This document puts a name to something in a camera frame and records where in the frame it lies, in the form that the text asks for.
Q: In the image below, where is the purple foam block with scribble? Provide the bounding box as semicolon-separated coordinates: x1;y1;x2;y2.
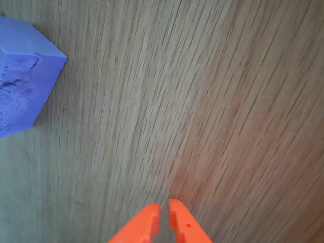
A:
0;16;68;139

